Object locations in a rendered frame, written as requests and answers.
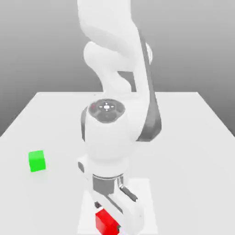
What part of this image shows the small green cube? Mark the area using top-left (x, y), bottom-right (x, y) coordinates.
top-left (28, 150), bottom-right (47, 173)

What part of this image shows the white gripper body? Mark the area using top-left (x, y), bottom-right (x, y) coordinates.
top-left (100, 190), bottom-right (146, 235)

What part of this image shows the small red cube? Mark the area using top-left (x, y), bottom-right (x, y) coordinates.
top-left (95, 208), bottom-right (121, 235)

